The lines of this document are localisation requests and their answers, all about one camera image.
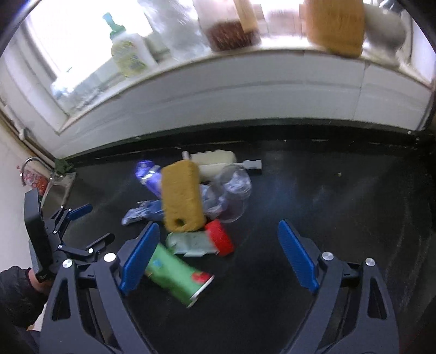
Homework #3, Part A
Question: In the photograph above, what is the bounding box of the purple toothpaste tube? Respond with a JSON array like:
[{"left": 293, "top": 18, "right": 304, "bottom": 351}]
[{"left": 135, "top": 160, "right": 162, "bottom": 199}]

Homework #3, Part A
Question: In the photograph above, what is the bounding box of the clear plastic cup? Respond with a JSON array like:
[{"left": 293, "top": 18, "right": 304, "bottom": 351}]
[
  {"left": 138, "top": 0, "right": 208, "bottom": 61},
  {"left": 200, "top": 164, "right": 252, "bottom": 224}
]

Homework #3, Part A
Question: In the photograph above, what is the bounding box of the blue plastic wrapper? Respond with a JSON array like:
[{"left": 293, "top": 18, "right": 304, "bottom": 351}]
[{"left": 121, "top": 200, "right": 164, "bottom": 226}]

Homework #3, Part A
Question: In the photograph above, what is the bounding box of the person's left hand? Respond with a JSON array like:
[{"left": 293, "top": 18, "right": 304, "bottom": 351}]
[{"left": 28, "top": 268, "right": 53, "bottom": 296}]

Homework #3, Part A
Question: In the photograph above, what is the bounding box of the green crushed snack can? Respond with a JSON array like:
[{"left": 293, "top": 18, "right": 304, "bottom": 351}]
[{"left": 145, "top": 243, "right": 214, "bottom": 308}]

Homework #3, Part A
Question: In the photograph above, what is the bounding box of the stainless steel sink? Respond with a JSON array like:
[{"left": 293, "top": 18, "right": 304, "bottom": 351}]
[{"left": 41, "top": 173, "right": 77, "bottom": 209}]

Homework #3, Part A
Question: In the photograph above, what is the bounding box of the green scrub cloth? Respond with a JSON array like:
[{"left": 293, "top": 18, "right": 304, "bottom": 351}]
[{"left": 55, "top": 158, "right": 75, "bottom": 175}]

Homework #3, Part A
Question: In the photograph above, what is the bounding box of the red dish soap bottle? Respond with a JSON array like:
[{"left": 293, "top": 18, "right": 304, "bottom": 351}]
[{"left": 22, "top": 169, "right": 49, "bottom": 197}]

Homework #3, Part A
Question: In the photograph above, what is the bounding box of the chrome faucet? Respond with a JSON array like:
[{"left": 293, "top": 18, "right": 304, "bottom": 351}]
[{"left": 19, "top": 156, "right": 55, "bottom": 184}]

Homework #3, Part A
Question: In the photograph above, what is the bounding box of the yellow sponge block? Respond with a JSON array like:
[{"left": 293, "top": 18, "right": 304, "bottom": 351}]
[{"left": 161, "top": 160, "right": 206, "bottom": 232}]

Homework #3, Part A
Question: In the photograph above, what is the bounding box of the red bottle cap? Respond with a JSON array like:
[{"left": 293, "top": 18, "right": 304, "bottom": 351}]
[{"left": 205, "top": 220, "right": 235, "bottom": 257}]

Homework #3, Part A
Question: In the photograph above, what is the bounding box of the white foam brush head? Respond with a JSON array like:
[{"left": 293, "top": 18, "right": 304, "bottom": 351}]
[{"left": 182, "top": 150, "right": 262, "bottom": 181}]

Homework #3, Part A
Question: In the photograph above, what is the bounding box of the green pump soap bottle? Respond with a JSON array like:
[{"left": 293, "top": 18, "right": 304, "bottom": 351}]
[{"left": 103, "top": 13, "right": 158, "bottom": 77}]

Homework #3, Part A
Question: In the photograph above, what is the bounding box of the clear plastic cup on sill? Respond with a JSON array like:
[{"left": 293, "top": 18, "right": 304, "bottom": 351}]
[{"left": 138, "top": 0, "right": 208, "bottom": 61}]

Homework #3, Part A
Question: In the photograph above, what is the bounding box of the jar of red beans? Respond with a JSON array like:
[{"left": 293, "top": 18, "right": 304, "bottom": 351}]
[{"left": 193, "top": 0, "right": 261, "bottom": 52}]

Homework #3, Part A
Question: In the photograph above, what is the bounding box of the bamboo utensil holder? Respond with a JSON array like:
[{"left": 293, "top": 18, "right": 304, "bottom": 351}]
[{"left": 304, "top": 0, "right": 365, "bottom": 58}]

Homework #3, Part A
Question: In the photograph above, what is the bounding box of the grey stone mortar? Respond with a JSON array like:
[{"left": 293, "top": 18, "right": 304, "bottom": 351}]
[{"left": 364, "top": 4, "right": 407, "bottom": 67}]

